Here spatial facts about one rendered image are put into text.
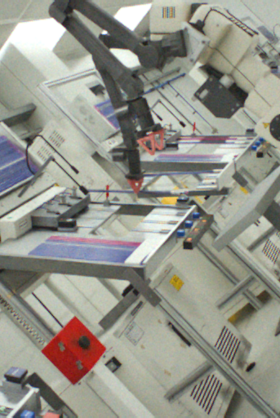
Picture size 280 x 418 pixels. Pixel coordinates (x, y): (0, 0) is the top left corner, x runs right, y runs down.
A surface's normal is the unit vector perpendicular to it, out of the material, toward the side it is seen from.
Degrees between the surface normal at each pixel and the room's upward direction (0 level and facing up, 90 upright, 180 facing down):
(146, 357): 90
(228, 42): 90
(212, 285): 90
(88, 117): 90
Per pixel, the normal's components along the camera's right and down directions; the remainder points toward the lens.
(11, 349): 0.60, -0.63
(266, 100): -0.34, 0.29
